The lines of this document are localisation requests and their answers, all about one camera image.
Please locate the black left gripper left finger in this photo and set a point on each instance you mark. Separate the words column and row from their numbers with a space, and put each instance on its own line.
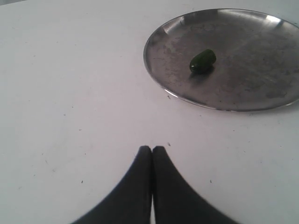
column 130, row 201

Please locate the green cucumber piece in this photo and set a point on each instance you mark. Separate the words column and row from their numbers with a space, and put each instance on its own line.
column 203, row 61

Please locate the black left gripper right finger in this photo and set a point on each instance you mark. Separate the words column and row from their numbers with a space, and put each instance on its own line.
column 175, row 201

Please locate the round steel plate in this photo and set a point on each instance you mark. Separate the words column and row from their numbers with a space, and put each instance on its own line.
column 257, row 59

